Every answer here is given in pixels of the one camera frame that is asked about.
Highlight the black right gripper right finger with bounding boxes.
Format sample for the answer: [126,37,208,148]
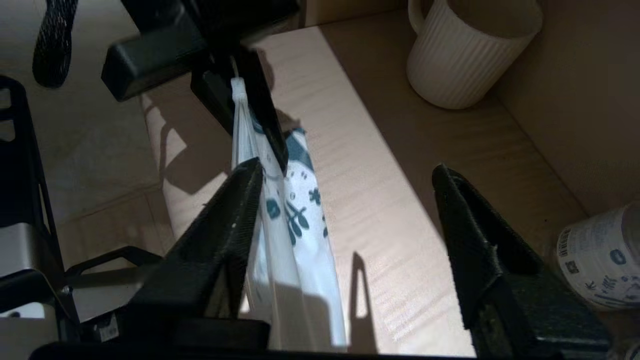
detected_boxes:
[432,163,614,360]

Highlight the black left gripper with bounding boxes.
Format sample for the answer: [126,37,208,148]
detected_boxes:
[100,0,302,176]

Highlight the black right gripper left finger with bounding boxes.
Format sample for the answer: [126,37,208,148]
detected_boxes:
[129,157,265,321]

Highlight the blue patterned zip pouch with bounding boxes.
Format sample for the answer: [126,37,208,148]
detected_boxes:
[230,76,349,352]

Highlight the small clear water bottle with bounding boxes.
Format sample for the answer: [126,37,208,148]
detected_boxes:
[606,339,640,360]
[555,201,640,312]

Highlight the white ribbed mug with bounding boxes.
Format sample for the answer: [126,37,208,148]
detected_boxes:
[405,0,545,110]

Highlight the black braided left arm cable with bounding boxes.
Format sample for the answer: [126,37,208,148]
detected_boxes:
[32,0,79,89]

